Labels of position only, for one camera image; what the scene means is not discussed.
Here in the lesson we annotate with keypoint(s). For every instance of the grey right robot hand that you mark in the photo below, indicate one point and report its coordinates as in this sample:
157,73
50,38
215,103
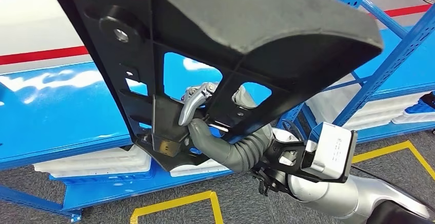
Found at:
204,137

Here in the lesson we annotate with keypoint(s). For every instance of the black plastic frame part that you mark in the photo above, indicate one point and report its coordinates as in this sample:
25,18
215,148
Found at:
272,18

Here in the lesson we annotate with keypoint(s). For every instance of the blue metal shelf rack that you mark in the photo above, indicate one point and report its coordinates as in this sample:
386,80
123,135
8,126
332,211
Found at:
407,69
51,120

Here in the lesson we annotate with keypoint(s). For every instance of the yellow floor tape square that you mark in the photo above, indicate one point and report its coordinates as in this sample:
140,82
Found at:
170,202

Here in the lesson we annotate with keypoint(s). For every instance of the white plastic tray stack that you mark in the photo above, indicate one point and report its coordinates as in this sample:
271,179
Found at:
374,112

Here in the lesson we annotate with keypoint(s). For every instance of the red barrier belt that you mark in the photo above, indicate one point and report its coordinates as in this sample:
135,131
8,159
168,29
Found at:
34,55

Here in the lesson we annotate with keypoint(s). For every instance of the white car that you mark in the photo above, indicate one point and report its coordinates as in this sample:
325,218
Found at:
34,22

